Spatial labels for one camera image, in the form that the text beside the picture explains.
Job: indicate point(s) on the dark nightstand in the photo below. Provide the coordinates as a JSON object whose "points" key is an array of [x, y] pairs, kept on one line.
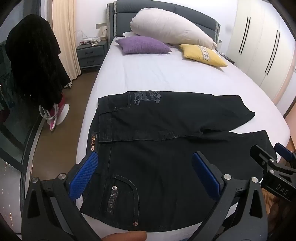
{"points": [[227, 59]]}

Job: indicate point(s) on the pink and white floor appliance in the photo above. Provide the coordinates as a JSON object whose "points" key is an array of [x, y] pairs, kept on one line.
{"points": [[57, 113]]}

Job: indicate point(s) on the hanging black garment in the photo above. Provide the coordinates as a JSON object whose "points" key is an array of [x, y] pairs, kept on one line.
{"points": [[34, 62]]}

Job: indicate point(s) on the small white pillow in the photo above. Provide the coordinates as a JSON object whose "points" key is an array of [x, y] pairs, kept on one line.
{"points": [[128, 34]]}

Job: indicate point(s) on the purple pillow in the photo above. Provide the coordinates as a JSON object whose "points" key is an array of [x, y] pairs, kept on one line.
{"points": [[143, 45]]}

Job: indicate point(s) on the large white pillow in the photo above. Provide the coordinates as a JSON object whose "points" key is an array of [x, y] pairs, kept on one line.
{"points": [[171, 27]]}

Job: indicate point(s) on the person's left hand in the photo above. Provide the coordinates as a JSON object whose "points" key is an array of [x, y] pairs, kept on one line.
{"points": [[124, 236]]}

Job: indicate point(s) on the clear acrylic box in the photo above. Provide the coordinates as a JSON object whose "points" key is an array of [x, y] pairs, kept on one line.
{"points": [[89, 39]]}

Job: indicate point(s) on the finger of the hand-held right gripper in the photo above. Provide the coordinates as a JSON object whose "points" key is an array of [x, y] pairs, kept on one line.
{"points": [[284, 150], [262, 155]]}

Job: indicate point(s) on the cream curtain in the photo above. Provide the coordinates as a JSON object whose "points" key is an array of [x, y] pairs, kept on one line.
{"points": [[66, 34]]}

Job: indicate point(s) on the wall switch plate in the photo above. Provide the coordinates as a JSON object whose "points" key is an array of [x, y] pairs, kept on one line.
{"points": [[99, 25]]}

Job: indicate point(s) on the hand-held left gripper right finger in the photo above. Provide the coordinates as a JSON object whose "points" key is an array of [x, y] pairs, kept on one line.
{"points": [[205, 176]]}

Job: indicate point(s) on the small white bedside item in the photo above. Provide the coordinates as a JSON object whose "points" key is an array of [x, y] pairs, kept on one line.
{"points": [[103, 32]]}

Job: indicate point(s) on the white wardrobe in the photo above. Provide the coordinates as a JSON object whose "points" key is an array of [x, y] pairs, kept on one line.
{"points": [[256, 55]]}

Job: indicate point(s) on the orange room door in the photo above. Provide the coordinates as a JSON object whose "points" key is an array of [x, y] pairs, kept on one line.
{"points": [[291, 92]]}

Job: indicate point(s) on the black denim pants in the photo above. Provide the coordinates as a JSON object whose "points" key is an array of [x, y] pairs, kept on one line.
{"points": [[161, 139]]}

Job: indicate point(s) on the grey nightstand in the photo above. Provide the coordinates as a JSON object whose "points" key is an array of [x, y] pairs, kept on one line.
{"points": [[91, 54]]}

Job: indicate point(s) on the yellow pillow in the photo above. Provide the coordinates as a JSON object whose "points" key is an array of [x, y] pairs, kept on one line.
{"points": [[198, 54]]}

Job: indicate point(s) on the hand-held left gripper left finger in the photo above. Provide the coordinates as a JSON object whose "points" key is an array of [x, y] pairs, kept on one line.
{"points": [[84, 177]]}

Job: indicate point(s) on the bed with white sheet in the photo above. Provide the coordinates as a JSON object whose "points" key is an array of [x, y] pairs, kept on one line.
{"points": [[161, 76]]}

